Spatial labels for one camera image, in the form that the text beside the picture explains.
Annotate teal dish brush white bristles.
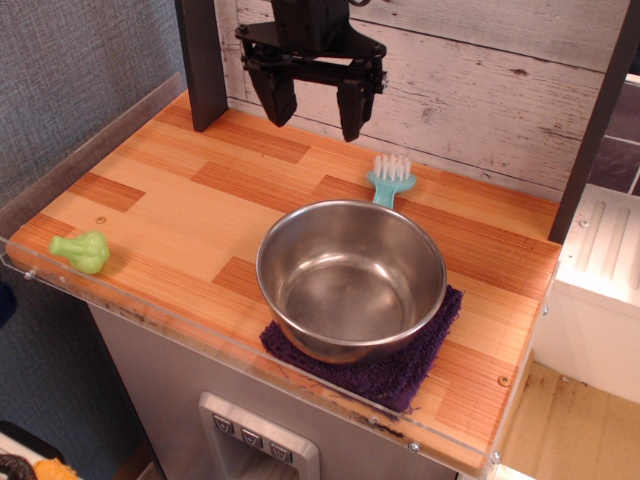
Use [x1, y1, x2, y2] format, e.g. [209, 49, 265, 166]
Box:
[367, 154, 416, 209]

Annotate dark left shelf post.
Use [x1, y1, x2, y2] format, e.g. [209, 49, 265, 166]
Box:
[174, 0, 228, 132]

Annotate white ridged appliance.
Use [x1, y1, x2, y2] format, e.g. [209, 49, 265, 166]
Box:
[533, 185, 639, 402]

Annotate grey toy kitchen cabinet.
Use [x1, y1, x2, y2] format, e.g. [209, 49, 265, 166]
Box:
[90, 307, 457, 479]

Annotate green toy broccoli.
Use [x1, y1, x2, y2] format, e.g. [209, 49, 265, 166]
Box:
[49, 231, 110, 275]

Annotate stainless steel pot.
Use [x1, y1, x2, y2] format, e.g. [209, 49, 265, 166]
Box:
[256, 200, 448, 364]

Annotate dark right shelf post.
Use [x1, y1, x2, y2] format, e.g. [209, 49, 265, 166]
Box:
[548, 0, 639, 244]

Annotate orange object bottom left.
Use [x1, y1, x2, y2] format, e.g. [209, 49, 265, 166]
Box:
[33, 458, 80, 480]

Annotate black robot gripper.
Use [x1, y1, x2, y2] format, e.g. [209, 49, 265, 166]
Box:
[235, 1, 386, 142]

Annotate silver button panel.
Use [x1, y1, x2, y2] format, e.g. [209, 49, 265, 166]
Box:
[198, 392, 321, 479]

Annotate dark shelf post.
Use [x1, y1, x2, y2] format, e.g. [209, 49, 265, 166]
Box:
[548, 0, 639, 244]
[174, 0, 228, 132]

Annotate purple cloth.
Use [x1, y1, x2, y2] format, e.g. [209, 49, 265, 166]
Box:
[260, 286, 464, 413]

